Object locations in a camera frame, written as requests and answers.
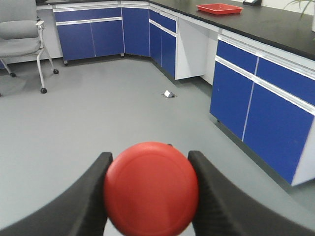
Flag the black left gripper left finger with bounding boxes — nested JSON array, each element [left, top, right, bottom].
[[0, 152, 113, 236]]

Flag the red plastic tray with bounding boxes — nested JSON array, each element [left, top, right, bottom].
[[196, 3, 244, 15]]

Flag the blue right cabinet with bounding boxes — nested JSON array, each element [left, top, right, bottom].
[[210, 30, 315, 186]]

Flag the floor socket box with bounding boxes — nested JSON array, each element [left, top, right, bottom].
[[161, 90, 175, 98]]

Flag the blue corner cabinet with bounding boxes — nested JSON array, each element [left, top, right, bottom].
[[120, 0, 219, 84]]

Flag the green plant leaves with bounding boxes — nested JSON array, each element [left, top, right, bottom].
[[283, 0, 315, 18]]

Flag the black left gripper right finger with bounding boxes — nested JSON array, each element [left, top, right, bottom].
[[188, 150, 315, 236]]

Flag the red mushroom push button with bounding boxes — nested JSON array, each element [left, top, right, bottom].
[[103, 142, 199, 236]]

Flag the black white power socket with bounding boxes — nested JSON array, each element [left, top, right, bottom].
[[243, 0, 262, 6]]

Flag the grey office chair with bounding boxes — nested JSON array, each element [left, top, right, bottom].
[[0, 0, 59, 94]]

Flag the blue back cabinet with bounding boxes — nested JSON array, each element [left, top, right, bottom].
[[53, 1, 125, 65]]

